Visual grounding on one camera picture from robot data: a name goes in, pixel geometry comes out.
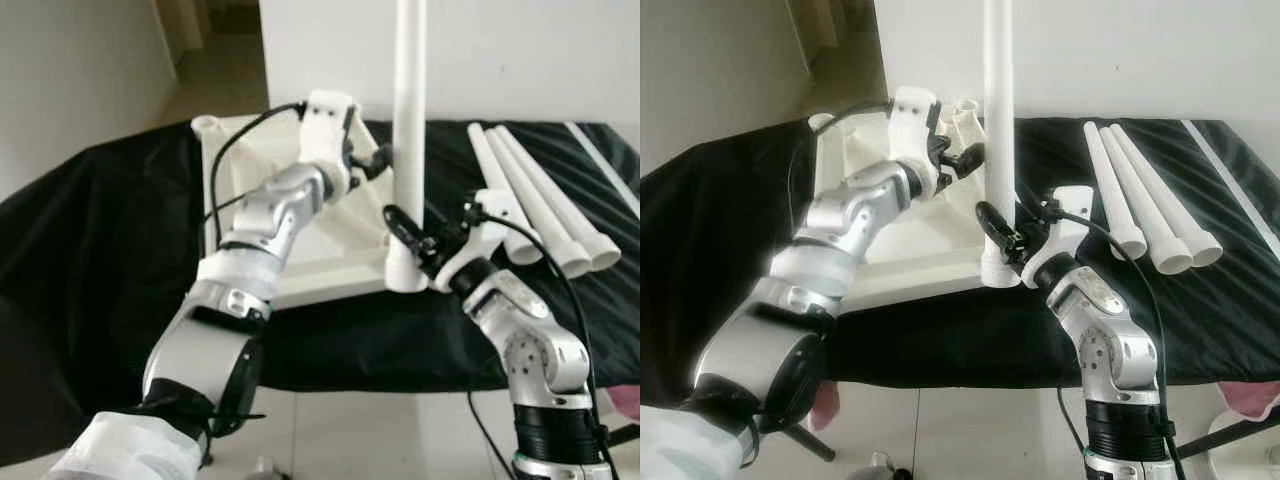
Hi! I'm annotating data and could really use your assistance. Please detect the white plastic children table top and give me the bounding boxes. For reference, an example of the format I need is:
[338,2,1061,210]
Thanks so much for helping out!
[808,98,1021,313]
[190,113,431,309]

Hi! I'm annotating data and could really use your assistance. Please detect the black table cloth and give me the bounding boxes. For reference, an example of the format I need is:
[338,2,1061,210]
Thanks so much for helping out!
[640,115,1280,401]
[0,118,641,441]

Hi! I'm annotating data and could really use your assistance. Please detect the long white strip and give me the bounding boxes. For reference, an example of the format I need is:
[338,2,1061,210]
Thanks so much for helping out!
[565,122,641,216]
[1180,120,1280,256]

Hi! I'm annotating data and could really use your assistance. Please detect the pink cloth item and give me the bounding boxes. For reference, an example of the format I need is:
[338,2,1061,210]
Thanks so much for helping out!
[808,380,843,433]
[605,385,641,421]
[1215,380,1280,423]

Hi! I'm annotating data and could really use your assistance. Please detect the white round stand base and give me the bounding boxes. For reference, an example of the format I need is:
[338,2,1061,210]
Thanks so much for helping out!
[1205,435,1280,480]

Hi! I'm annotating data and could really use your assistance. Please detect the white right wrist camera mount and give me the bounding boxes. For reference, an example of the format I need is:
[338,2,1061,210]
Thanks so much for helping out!
[430,190,521,291]
[1025,185,1094,291]

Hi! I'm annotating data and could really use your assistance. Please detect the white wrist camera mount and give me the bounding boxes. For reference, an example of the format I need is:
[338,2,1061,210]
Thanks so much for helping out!
[1025,185,1094,291]
[300,90,363,196]
[430,190,521,291]
[888,87,946,191]

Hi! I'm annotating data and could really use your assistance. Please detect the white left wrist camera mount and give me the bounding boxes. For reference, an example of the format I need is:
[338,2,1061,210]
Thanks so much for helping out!
[300,90,363,196]
[888,87,946,191]

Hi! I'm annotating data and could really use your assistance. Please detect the beige door frame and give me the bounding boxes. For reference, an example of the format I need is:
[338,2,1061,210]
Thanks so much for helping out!
[155,0,201,63]
[785,0,831,63]

